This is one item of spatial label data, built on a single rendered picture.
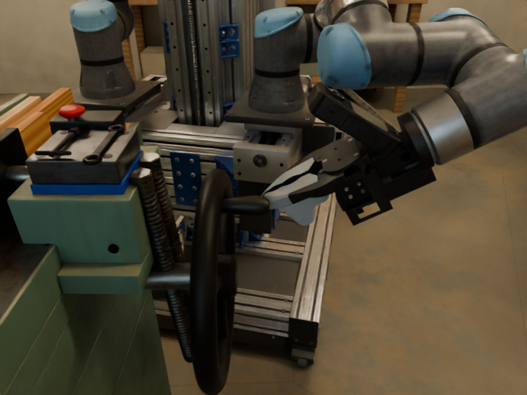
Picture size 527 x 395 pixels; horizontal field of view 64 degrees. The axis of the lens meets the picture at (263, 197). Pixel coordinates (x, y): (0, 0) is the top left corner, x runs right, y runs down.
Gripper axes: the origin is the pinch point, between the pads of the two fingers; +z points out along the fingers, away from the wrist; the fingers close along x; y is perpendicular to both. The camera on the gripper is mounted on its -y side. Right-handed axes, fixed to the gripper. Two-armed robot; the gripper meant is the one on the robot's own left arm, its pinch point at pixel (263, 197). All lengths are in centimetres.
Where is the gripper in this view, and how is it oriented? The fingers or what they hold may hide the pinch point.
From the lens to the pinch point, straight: 53.5
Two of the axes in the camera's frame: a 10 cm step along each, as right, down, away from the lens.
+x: 0.1, -5.3, 8.5
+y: 5.0, 7.4, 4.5
